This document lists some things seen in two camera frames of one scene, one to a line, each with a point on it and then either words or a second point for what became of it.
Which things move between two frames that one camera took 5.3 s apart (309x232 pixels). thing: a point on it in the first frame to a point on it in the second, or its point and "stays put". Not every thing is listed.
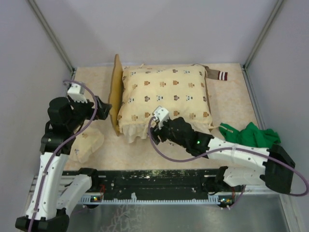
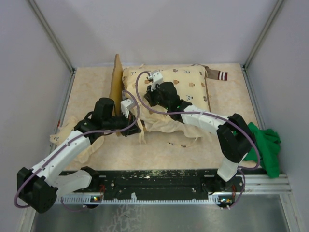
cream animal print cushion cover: x=182 y=89 stays put
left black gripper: x=103 y=109 to x=129 y=121
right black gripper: x=155 y=132 to x=149 y=94
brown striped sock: x=215 y=74 stays put
